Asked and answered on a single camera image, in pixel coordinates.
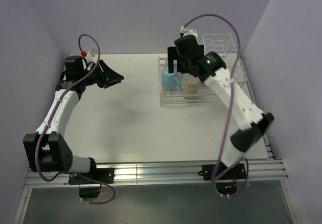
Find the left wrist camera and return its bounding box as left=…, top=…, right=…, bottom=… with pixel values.
left=81, top=48, right=98, bottom=62

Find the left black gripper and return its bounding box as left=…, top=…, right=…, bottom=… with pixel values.
left=79, top=60, right=124, bottom=89

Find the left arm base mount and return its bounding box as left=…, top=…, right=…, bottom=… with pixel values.
left=68, top=168, right=115, bottom=185

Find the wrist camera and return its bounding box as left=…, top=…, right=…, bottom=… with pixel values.
left=81, top=48, right=98, bottom=62
left=180, top=26, right=198, bottom=38

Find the white wire dish rack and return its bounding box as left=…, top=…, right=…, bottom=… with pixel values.
left=157, top=33, right=247, bottom=108

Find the aluminium rail frame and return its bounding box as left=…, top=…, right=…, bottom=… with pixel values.
left=23, top=158, right=288, bottom=189

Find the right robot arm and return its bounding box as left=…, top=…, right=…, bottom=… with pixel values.
left=174, top=35, right=274, bottom=182

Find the light blue mug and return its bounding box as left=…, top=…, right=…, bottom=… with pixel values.
left=162, top=67, right=181, bottom=90

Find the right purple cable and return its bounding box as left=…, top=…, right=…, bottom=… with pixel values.
left=182, top=14, right=250, bottom=184

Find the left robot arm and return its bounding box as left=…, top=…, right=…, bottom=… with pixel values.
left=23, top=55, right=124, bottom=183

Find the beige paper cup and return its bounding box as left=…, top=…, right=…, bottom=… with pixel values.
left=183, top=75, right=200, bottom=100

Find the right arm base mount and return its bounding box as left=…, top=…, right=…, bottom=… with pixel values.
left=198, top=163, right=247, bottom=181

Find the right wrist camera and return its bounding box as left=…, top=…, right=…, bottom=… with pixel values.
left=180, top=26, right=198, bottom=38

